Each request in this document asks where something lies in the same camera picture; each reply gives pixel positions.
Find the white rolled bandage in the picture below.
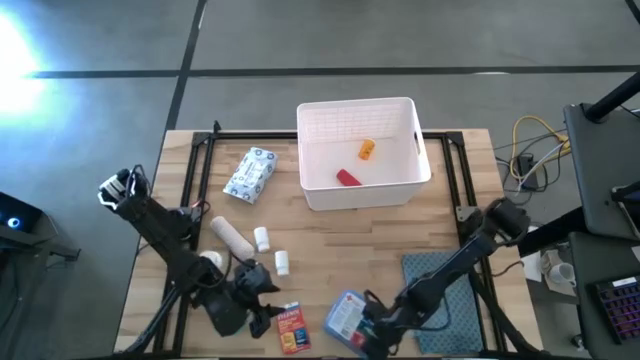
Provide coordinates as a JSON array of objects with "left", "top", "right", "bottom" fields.
[{"left": 209, "top": 215, "right": 257, "bottom": 262}]

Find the white plastic basket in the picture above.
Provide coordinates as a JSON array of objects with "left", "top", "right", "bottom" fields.
[{"left": 296, "top": 96, "right": 433, "bottom": 212}]

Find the black backlit keyboard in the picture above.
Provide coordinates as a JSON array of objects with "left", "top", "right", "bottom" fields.
[{"left": 592, "top": 274, "right": 640, "bottom": 345}]

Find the blue first aid kit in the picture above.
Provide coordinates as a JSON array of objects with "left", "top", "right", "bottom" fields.
[{"left": 323, "top": 289, "right": 374, "bottom": 357}]

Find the blue patterned cloth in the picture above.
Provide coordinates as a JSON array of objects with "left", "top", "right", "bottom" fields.
[{"left": 401, "top": 250, "right": 485, "bottom": 356}]

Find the large white pill bottle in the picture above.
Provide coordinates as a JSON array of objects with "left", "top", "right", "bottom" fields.
[{"left": 198, "top": 249, "right": 224, "bottom": 271}]

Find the red medicine box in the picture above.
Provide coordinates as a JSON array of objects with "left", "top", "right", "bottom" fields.
[{"left": 276, "top": 300, "right": 312, "bottom": 356}]

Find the black aluminium frame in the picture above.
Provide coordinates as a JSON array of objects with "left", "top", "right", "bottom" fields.
[{"left": 114, "top": 119, "right": 544, "bottom": 360}]

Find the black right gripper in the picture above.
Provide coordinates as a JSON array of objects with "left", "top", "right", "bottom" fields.
[{"left": 361, "top": 293, "right": 417, "bottom": 359}]

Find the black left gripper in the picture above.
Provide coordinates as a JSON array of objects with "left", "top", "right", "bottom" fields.
[{"left": 233, "top": 261, "right": 287, "bottom": 339}]

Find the black computer box blue light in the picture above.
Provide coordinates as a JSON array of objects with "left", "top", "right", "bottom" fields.
[{"left": 0, "top": 191, "right": 44, "bottom": 247}]

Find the black pole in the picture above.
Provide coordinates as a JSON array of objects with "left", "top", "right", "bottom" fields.
[{"left": 583, "top": 69, "right": 640, "bottom": 124}]

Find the small red box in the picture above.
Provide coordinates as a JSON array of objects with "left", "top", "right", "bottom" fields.
[{"left": 335, "top": 168, "right": 363, "bottom": 188}]

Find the grey metal stand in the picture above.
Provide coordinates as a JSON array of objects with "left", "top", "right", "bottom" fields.
[{"left": 0, "top": 219, "right": 82, "bottom": 264}]

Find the white paper sheet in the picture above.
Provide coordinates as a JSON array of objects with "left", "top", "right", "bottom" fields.
[{"left": 519, "top": 249, "right": 544, "bottom": 284}]

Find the dark grey desk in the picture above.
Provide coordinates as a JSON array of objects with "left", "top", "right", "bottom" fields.
[
  {"left": 563, "top": 102, "right": 640, "bottom": 242},
  {"left": 568, "top": 230, "right": 640, "bottom": 360}
]

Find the small white pill bottle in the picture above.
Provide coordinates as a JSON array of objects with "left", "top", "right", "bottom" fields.
[{"left": 253, "top": 226, "right": 272, "bottom": 254}]

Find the small white labelled bottle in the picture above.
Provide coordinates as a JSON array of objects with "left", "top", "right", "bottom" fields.
[{"left": 274, "top": 249, "right": 291, "bottom": 277}]

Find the yellow cable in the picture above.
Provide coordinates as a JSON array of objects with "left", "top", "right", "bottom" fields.
[{"left": 509, "top": 114, "right": 572, "bottom": 182}]

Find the black power adapter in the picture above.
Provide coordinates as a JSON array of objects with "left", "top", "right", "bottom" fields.
[{"left": 517, "top": 153, "right": 540, "bottom": 191}]

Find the white mug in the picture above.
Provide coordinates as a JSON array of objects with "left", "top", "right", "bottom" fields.
[{"left": 548, "top": 262, "right": 577, "bottom": 289}]

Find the white blue-printed wipes pack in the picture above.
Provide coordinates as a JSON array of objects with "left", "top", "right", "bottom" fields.
[{"left": 222, "top": 146, "right": 279, "bottom": 205}]

